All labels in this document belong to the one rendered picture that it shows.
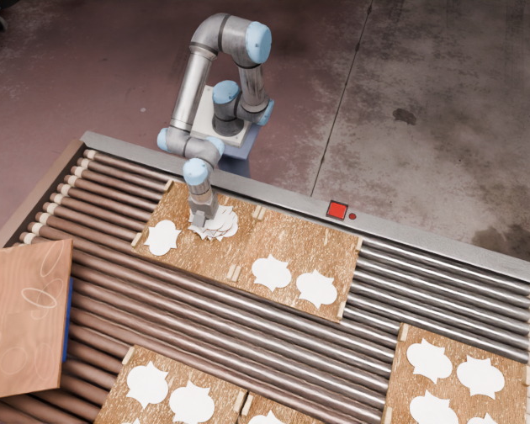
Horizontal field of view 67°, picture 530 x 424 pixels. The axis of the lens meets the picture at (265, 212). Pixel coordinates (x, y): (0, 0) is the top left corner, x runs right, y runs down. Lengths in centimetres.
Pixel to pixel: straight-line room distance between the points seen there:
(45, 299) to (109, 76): 259
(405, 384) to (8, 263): 139
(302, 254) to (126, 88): 251
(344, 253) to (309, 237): 15
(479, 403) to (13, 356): 145
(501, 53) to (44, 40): 409
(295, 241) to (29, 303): 94
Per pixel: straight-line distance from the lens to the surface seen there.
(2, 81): 419
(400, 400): 144
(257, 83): 154
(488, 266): 172
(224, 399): 139
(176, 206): 166
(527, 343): 167
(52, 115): 367
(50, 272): 157
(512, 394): 158
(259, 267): 148
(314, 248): 153
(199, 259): 153
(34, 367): 148
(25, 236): 184
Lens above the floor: 231
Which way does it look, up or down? 60 degrees down
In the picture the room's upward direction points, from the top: 1 degrees counter-clockwise
